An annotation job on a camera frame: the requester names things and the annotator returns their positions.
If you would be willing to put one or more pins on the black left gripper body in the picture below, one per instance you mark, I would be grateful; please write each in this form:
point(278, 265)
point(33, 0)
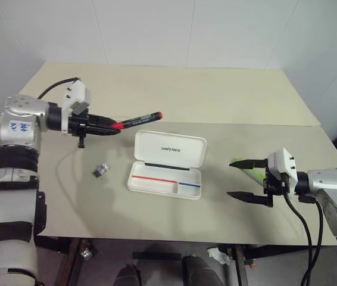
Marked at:
point(76, 123)

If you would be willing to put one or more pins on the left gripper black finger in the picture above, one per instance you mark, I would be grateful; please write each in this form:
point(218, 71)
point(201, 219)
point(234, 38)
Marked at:
point(103, 130)
point(103, 119)

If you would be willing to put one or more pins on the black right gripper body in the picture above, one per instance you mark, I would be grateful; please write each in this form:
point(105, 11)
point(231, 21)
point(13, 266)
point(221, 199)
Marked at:
point(272, 183)

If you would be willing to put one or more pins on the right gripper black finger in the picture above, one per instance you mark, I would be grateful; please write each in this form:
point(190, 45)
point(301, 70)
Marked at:
point(252, 197)
point(249, 164)

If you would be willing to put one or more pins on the red and black marker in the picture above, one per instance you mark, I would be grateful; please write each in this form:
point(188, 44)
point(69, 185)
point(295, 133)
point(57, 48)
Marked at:
point(138, 119)

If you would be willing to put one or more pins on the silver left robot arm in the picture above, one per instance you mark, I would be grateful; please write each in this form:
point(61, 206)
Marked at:
point(16, 184)

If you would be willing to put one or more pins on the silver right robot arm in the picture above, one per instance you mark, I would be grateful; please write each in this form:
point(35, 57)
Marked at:
point(332, 190)

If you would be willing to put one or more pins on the green marker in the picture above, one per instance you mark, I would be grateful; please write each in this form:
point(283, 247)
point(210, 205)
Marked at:
point(255, 175)

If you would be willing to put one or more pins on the white Unitree pencil case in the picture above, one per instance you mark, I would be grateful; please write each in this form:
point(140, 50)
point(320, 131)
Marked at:
point(168, 149)

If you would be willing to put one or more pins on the small crumpled grey wrapper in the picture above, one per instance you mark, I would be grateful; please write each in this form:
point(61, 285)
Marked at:
point(101, 169)

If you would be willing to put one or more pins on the white sticker with blue writing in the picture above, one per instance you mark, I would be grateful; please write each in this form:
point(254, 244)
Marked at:
point(19, 126)

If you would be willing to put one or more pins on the crumpled white paper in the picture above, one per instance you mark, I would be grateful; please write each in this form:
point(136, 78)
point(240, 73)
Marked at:
point(219, 255)

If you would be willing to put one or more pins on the rusty brown table leg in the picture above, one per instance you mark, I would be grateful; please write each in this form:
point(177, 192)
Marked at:
point(242, 266)
point(74, 262)

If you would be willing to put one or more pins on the small clear plastic piece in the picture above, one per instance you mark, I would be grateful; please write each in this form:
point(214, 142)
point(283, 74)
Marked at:
point(86, 254)

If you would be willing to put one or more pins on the small dark rounded shape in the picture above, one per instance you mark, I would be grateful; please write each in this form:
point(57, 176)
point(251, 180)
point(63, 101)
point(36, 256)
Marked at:
point(128, 275)

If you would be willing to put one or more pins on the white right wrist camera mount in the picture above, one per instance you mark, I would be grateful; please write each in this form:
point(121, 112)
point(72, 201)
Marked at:
point(280, 165)

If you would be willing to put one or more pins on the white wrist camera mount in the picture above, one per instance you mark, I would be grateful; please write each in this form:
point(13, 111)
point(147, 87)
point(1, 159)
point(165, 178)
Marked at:
point(280, 165)
point(77, 92)

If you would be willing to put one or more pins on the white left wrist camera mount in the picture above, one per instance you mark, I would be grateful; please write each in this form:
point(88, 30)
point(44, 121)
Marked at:
point(77, 92)

